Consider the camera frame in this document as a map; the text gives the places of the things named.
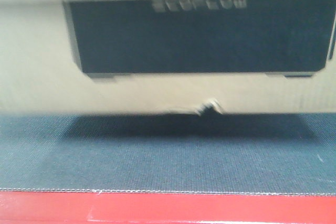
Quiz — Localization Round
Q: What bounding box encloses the brown cardboard carton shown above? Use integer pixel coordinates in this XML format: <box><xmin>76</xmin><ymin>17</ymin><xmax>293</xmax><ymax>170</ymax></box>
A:
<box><xmin>1</xmin><ymin>0</ymin><xmax>335</xmax><ymax>114</ymax></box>

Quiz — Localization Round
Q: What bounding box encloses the dark conveyor belt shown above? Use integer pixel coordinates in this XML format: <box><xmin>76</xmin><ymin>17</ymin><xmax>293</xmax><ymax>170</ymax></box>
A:
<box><xmin>1</xmin><ymin>113</ymin><xmax>335</xmax><ymax>196</ymax></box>

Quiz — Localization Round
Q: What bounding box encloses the red conveyor edge frame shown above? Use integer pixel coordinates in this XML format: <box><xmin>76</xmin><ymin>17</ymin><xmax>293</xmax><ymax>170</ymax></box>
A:
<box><xmin>1</xmin><ymin>191</ymin><xmax>335</xmax><ymax>223</ymax></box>

